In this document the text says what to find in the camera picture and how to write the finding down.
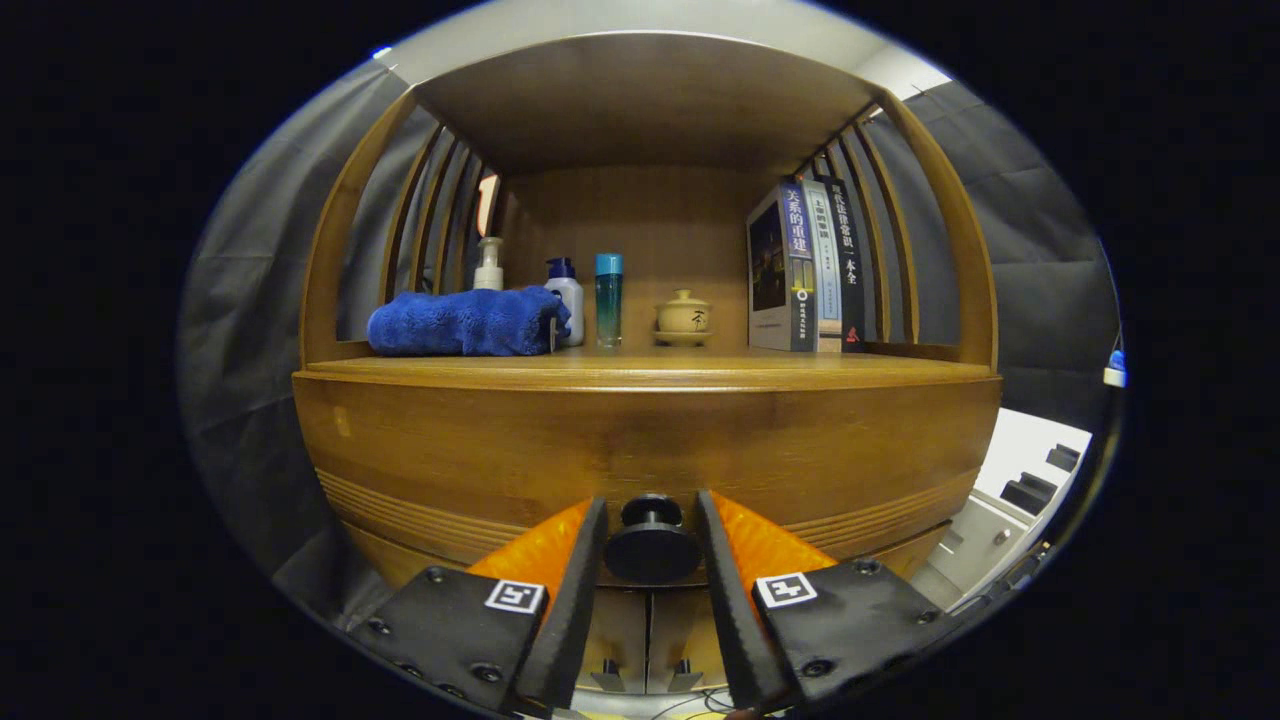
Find black backdrop cloth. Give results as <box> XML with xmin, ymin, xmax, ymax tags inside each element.
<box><xmin>178</xmin><ymin>60</ymin><xmax>1121</xmax><ymax>621</ymax></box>

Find beige lidded teacup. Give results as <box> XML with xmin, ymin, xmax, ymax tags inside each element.
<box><xmin>654</xmin><ymin>289</ymin><xmax>715</xmax><ymax>348</ymax></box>

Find white lotion bottle blue cap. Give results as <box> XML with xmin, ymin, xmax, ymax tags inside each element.
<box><xmin>544</xmin><ymin>257</ymin><xmax>585</xmax><ymax>348</ymax></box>

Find wooden cabinet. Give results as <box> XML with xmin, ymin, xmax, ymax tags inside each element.
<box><xmin>290</xmin><ymin>30</ymin><xmax>1004</xmax><ymax>696</ymax></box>

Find wooden drawer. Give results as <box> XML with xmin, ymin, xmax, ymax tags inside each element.
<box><xmin>292</xmin><ymin>372</ymin><xmax>1003</xmax><ymax>591</ymax></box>

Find teal glass bottle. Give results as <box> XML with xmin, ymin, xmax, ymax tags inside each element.
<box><xmin>595</xmin><ymin>253</ymin><xmax>624</xmax><ymax>349</ymax></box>

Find white side cabinet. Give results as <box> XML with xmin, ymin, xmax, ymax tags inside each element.
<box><xmin>910</xmin><ymin>407</ymin><xmax>1093</xmax><ymax>611</ymax></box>

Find wooden cabinet door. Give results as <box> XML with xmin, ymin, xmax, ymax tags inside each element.
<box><xmin>648</xmin><ymin>588</ymin><xmax>726</xmax><ymax>693</ymax></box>
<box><xmin>575</xmin><ymin>588</ymin><xmax>649</xmax><ymax>693</ymax></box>

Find black drawer knob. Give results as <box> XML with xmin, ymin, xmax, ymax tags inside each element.
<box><xmin>603</xmin><ymin>494</ymin><xmax>703</xmax><ymax>585</ymax></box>

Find book with blue spine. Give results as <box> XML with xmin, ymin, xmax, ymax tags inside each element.
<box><xmin>746</xmin><ymin>183</ymin><xmax>819</xmax><ymax>353</ymax></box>

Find blue folded towel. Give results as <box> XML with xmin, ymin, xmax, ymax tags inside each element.
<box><xmin>366</xmin><ymin>286</ymin><xmax>573</xmax><ymax>358</ymax></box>

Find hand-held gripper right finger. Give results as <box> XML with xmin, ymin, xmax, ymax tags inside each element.
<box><xmin>696</xmin><ymin>489</ymin><xmax>961</xmax><ymax>713</ymax></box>

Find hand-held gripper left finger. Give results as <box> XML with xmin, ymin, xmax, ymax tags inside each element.
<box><xmin>345</xmin><ymin>496</ymin><xmax>609</xmax><ymax>713</ymax></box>

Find floor cables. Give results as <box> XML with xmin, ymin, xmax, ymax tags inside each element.
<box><xmin>650</xmin><ymin>688</ymin><xmax>743</xmax><ymax>719</ymax></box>

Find wooden countertop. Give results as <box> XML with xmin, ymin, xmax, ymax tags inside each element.
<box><xmin>305</xmin><ymin>345</ymin><xmax>996</xmax><ymax>393</ymax></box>

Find book with black spine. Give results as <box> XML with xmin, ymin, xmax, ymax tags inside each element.
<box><xmin>822</xmin><ymin>175</ymin><xmax>867</xmax><ymax>353</ymax></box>

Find book with pale spine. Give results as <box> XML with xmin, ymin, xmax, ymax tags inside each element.
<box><xmin>803</xmin><ymin>178</ymin><xmax>843</xmax><ymax>353</ymax></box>

